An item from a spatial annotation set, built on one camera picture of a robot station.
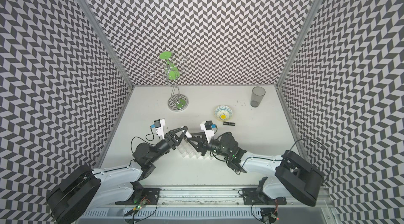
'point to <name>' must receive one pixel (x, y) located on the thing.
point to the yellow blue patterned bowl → (223, 112)
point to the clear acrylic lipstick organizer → (189, 149)
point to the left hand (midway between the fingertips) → (188, 130)
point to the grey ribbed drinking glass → (257, 94)
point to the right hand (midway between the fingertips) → (189, 140)
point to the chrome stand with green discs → (166, 68)
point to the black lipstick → (229, 123)
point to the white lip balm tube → (188, 134)
